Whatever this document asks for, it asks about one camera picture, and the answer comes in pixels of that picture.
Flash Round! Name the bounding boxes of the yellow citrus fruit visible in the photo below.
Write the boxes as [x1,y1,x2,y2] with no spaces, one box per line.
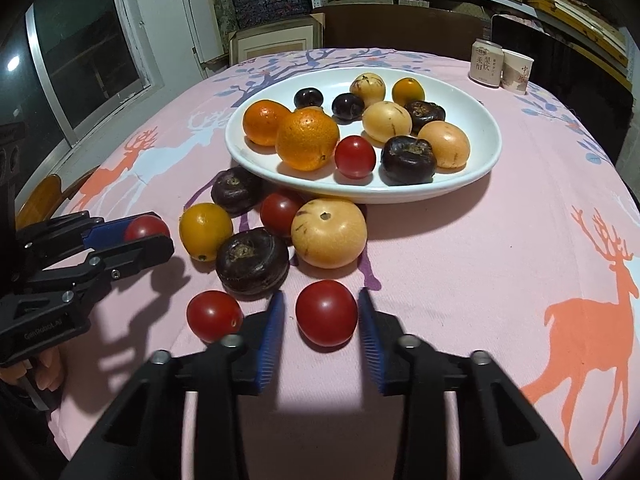
[179,203,233,262]

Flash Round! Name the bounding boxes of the red cherry tomato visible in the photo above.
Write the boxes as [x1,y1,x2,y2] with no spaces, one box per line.
[295,280,358,349]
[186,290,244,344]
[334,136,376,180]
[260,188,304,238]
[124,214,170,242]

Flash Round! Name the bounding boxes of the orange mandarin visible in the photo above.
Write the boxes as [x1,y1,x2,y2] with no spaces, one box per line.
[276,110,340,172]
[242,100,291,148]

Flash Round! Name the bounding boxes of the large beige passion fruit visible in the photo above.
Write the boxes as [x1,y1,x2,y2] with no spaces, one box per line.
[291,198,368,270]

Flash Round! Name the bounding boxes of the large dark water chestnut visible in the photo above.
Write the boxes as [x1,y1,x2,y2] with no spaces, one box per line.
[381,136,437,185]

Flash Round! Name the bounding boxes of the small dark plum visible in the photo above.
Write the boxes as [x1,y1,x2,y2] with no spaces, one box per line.
[332,92,364,122]
[294,87,324,110]

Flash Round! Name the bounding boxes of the left hand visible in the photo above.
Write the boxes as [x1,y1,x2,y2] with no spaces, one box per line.
[1,347,66,391]

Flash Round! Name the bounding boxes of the wooden chair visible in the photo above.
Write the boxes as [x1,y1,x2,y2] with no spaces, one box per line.
[15,174,64,230]

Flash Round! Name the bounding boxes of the pink deer tablecloth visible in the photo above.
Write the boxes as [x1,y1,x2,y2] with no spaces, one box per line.
[49,49,639,479]

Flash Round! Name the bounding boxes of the white oval plate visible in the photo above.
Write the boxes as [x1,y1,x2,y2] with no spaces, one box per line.
[223,65,504,205]

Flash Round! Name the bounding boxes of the framed picture board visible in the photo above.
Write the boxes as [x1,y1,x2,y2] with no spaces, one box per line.
[229,13,326,65]

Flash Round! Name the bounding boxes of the small yellow orange citrus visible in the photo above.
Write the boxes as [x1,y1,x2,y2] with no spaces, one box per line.
[392,77,425,106]

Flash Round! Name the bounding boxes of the pink beverage can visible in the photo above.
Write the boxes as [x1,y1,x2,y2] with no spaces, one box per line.
[469,39,504,88]

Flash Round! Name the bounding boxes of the dark board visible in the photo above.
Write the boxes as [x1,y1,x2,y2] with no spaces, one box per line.
[320,4,485,61]

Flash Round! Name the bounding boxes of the window frame left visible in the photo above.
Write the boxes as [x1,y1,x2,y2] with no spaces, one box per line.
[1,0,148,190]

